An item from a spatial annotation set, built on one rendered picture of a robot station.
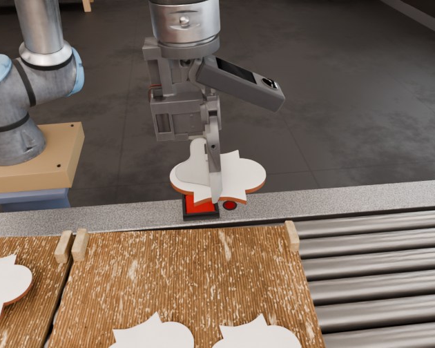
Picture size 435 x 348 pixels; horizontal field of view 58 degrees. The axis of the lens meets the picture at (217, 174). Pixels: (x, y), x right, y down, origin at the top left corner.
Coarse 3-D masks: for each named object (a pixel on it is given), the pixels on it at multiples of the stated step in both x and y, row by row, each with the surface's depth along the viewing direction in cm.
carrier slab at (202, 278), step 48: (96, 240) 74; (144, 240) 74; (192, 240) 74; (240, 240) 74; (96, 288) 65; (144, 288) 65; (192, 288) 65; (240, 288) 65; (288, 288) 65; (96, 336) 59
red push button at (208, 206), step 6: (186, 198) 85; (192, 198) 85; (186, 204) 83; (192, 204) 83; (204, 204) 83; (210, 204) 83; (186, 210) 82; (192, 210) 82; (198, 210) 82; (204, 210) 82; (210, 210) 82
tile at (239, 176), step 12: (228, 156) 60; (228, 168) 57; (240, 168) 57; (252, 168) 57; (228, 180) 55; (240, 180) 55; (252, 180) 55; (264, 180) 56; (180, 192) 54; (192, 192) 54; (204, 192) 53; (228, 192) 53; (240, 192) 53
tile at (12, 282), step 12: (0, 264) 65; (12, 264) 65; (0, 276) 63; (12, 276) 63; (24, 276) 63; (0, 288) 61; (12, 288) 61; (24, 288) 61; (0, 300) 60; (12, 300) 60; (0, 312) 58
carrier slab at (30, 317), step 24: (0, 240) 74; (24, 240) 74; (48, 240) 74; (24, 264) 69; (48, 264) 69; (48, 288) 65; (24, 312) 62; (48, 312) 62; (0, 336) 59; (24, 336) 59
